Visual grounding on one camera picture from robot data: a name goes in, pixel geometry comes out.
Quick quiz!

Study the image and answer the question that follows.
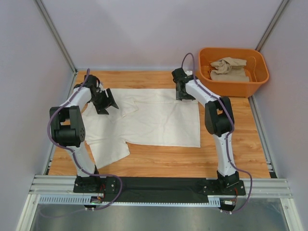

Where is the white t shirt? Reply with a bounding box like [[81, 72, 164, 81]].
[[82, 89, 201, 168]]

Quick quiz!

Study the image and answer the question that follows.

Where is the orange plastic bin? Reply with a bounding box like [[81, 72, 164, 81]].
[[197, 48, 269, 98]]

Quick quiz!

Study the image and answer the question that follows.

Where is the left aluminium frame post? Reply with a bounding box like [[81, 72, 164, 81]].
[[33, 0, 77, 74]]

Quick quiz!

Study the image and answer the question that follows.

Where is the beige t shirt in bin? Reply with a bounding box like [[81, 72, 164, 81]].
[[210, 57, 250, 82]]

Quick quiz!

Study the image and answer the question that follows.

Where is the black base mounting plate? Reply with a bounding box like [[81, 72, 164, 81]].
[[73, 176, 246, 202]]

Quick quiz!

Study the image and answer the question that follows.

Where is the aluminium extrusion rail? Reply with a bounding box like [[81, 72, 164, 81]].
[[29, 175, 293, 199]]

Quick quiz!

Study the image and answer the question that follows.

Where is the grey slotted cable duct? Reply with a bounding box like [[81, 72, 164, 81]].
[[38, 194, 221, 208]]

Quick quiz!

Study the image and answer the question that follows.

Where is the right aluminium frame post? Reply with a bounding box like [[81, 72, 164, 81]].
[[255, 0, 291, 52]]

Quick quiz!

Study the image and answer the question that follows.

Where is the aluminium frame post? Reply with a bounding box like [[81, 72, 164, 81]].
[[33, 0, 77, 74], [255, 0, 291, 52]]

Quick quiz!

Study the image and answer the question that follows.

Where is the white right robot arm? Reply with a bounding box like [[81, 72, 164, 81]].
[[172, 68, 239, 194]]

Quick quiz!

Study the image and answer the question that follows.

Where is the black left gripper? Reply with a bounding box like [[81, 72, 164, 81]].
[[89, 89, 118, 116]]

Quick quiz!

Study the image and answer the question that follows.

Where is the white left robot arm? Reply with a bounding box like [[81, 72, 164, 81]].
[[47, 72, 119, 193]]

